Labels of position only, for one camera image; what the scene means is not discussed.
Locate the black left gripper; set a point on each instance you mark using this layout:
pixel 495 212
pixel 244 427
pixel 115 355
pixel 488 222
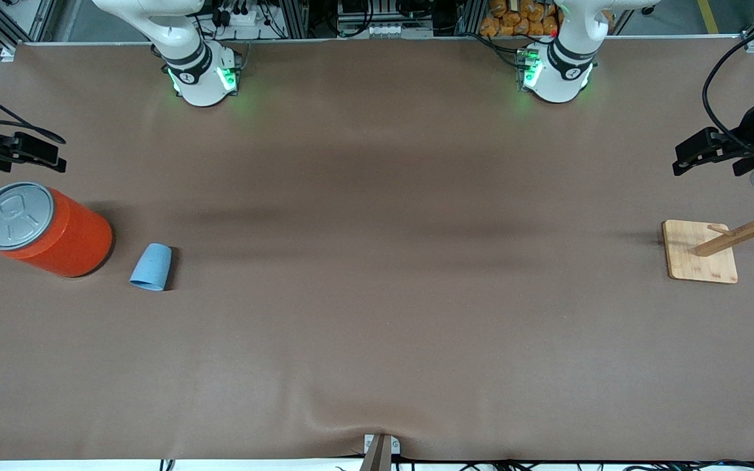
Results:
pixel 751 133

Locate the light blue plastic cup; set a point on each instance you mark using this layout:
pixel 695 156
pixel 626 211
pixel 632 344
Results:
pixel 152 265

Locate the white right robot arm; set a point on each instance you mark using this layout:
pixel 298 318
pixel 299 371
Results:
pixel 200 85

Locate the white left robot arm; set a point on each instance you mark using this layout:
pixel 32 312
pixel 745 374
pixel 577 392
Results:
pixel 557 82

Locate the wooden cup rack stand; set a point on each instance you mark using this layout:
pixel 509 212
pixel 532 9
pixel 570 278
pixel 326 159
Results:
pixel 698 258

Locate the orange can with grey lid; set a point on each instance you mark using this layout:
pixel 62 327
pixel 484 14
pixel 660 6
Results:
pixel 72 239

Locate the orange snack bag pile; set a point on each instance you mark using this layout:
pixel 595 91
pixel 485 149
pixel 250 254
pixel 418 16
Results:
pixel 514 23

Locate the white power strip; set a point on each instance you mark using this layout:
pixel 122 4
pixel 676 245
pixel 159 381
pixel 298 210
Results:
pixel 239 17

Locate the brown table mat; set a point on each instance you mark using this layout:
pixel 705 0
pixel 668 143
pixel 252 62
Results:
pixel 377 196

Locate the white connector block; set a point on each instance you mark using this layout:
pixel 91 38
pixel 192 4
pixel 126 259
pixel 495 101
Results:
pixel 390 29

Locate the brown slanted bar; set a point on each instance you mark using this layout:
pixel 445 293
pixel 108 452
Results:
pixel 377 458

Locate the grey metal edge bracket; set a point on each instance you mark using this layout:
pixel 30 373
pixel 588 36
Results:
pixel 395 446

